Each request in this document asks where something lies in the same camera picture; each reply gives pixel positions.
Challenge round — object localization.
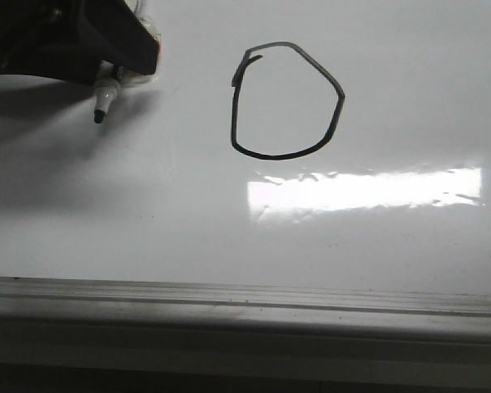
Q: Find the white black whiteboard marker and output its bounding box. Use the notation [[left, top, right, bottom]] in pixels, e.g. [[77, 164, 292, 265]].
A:
[[93, 61, 124, 124]]

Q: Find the red magnet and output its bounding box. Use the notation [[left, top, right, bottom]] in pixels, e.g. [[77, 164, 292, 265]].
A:
[[119, 1, 161, 87]]

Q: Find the white whiteboard surface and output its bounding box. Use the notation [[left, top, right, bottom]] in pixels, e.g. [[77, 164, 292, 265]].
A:
[[0, 1, 491, 296]]

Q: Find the grey aluminium whiteboard frame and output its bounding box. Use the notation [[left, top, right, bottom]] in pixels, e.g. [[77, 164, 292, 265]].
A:
[[0, 277, 491, 389]]

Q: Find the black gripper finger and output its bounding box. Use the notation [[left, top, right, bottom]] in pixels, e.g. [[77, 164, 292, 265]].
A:
[[0, 0, 160, 86]]

